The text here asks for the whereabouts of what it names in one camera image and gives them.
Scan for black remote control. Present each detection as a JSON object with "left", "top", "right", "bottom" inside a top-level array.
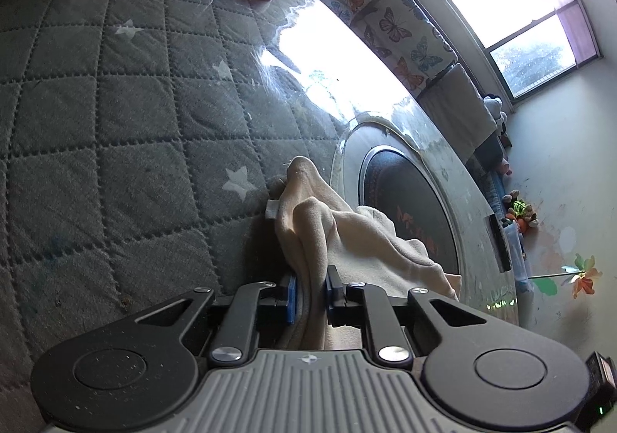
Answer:
[{"left": 486, "top": 213, "right": 513, "bottom": 273}]

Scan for colourful pinwheel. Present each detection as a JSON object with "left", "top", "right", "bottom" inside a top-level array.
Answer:
[{"left": 527, "top": 254, "right": 604, "bottom": 300}]

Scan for clear plastic storage box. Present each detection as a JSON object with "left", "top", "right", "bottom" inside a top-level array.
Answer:
[{"left": 503, "top": 223, "right": 531, "bottom": 292}]

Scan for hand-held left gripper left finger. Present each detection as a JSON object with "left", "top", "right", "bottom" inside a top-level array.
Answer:
[{"left": 135, "top": 271, "right": 298, "bottom": 369}]

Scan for beige long-sleeve shirt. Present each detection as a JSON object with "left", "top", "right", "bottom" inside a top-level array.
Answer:
[{"left": 265, "top": 156, "right": 462, "bottom": 351}]

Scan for small black device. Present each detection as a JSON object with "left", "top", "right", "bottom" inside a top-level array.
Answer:
[{"left": 575, "top": 351, "right": 617, "bottom": 432}]

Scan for panda plush toy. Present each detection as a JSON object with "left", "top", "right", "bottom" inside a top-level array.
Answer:
[{"left": 481, "top": 93, "right": 510, "bottom": 135}]

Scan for grey cushion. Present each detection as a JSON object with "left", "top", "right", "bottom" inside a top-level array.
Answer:
[{"left": 418, "top": 63, "right": 497, "bottom": 164}]

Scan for pile of small plush toys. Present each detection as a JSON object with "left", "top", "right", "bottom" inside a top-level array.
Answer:
[{"left": 501, "top": 189, "right": 539, "bottom": 234}]

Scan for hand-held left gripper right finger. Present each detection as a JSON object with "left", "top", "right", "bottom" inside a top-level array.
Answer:
[{"left": 324, "top": 265, "right": 487, "bottom": 369}]

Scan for grey quilted star tablecloth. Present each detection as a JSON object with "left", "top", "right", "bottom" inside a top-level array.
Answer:
[{"left": 0, "top": 0, "right": 520, "bottom": 433}]

